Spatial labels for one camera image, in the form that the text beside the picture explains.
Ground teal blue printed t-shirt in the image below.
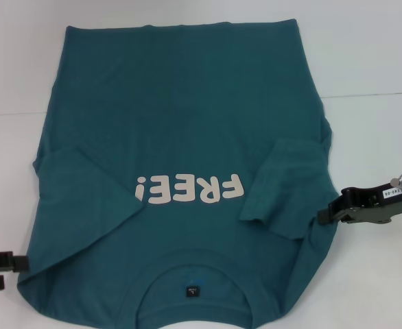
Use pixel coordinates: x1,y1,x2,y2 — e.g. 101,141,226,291
16,19,341,329

